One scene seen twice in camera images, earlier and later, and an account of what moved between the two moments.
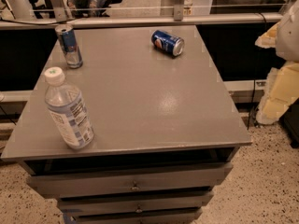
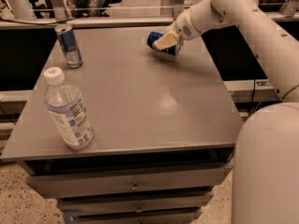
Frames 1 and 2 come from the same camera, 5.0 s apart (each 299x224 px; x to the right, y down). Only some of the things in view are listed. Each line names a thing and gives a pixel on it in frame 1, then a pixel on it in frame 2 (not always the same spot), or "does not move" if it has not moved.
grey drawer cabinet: x=166 y=131 does not move
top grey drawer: x=84 y=184 does not move
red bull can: x=65 y=34 does not move
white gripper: x=289 y=36 to x=184 y=27
